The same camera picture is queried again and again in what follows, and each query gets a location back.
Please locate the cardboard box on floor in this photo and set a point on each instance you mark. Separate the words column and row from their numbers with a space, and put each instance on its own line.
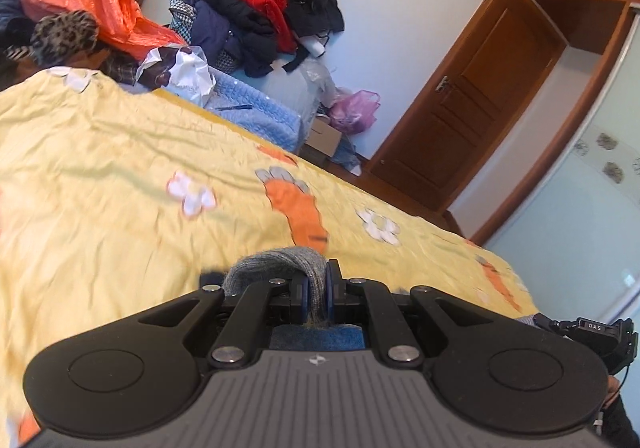
column 323, row 137

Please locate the yellow carrot print bedsheet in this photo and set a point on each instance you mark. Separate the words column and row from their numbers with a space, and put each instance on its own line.
column 113, row 202

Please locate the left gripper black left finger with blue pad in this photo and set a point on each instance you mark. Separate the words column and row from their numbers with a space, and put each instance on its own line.
column 132, row 375

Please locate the leopard print garment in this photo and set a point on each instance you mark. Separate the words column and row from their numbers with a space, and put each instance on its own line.
column 58, row 37

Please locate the frosted glass wardrobe door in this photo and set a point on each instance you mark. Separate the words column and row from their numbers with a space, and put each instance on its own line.
column 575, row 241

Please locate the light blue quilted blanket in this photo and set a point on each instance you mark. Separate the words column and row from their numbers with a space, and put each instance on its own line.
column 254, row 111

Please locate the navy garment on pile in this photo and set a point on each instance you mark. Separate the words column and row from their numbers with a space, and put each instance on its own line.
column 232, row 31

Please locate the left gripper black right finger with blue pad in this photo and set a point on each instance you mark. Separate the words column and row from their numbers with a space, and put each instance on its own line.
column 493, row 373

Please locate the grey and navy knit sweater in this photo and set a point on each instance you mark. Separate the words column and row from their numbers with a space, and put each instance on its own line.
column 269, row 272

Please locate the white crumpled plastic bag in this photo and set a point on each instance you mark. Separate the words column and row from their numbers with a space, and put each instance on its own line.
column 179, row 70

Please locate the brown wooden door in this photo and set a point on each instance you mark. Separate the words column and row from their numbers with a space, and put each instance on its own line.
column 471, row 102

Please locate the pink plastic bag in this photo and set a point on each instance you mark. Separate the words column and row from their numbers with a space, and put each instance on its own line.
column 354, row 113

